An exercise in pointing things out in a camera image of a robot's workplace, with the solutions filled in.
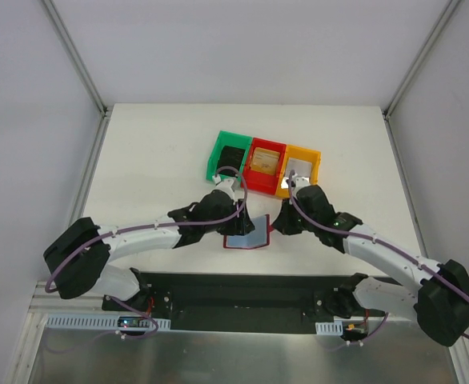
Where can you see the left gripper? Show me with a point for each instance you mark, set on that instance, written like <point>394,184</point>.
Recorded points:
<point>238,225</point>

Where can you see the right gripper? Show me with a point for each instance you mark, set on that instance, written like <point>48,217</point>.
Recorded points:
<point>287,223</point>

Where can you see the red leather card holder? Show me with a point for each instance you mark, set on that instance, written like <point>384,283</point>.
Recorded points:
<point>259,237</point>

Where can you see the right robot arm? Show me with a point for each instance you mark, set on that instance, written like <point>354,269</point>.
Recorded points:
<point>434,295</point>

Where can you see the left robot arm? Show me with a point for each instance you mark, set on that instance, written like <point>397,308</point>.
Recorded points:
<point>80,259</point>

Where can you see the silver VIP card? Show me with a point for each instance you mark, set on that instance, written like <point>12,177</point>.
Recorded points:
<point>300,167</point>

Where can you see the gold VIP card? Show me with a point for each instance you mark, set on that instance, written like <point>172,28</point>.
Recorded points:
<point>264,161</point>

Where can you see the black VIP card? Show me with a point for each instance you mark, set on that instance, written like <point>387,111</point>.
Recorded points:
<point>230,160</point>

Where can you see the red plastic bin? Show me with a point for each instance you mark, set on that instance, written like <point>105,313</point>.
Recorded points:
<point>258,182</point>

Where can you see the yellow plastic bin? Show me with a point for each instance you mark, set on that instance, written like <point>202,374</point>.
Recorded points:
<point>305,154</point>

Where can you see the green plastic bin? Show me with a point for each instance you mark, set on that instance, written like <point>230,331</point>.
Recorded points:
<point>226,138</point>

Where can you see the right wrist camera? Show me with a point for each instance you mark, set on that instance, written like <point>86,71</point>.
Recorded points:
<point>295,183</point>

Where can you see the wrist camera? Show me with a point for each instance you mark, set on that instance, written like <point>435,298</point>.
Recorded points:
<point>227,186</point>
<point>295,183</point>

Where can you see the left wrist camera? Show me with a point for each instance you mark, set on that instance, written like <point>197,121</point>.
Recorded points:
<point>227,186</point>

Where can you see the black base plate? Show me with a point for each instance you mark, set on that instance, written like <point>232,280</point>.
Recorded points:
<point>251,303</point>

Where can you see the right white cable duct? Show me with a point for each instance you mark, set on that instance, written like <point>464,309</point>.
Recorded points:
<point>334,328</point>

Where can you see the white cable duct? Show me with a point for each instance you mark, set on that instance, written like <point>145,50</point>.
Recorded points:
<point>105,322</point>
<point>334,328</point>

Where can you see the right aluminium table rail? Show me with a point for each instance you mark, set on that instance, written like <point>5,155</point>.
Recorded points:
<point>406,187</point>

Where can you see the aluminium table rail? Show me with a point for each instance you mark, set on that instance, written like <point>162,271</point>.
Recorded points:
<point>406,187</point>
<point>83,192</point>

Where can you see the left white cable duct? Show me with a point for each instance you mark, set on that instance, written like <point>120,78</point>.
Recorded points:
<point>105,322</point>

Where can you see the left aluminium table rail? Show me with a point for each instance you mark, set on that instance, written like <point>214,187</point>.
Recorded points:
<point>83,192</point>

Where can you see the left aluminium frame post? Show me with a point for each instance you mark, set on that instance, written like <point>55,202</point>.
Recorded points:
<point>64,36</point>

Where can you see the aluminium frame post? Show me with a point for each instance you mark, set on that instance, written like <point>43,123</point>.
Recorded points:
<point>432,39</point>
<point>64,36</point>

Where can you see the right aluminium frame post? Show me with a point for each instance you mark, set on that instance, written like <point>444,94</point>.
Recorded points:
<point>432,39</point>

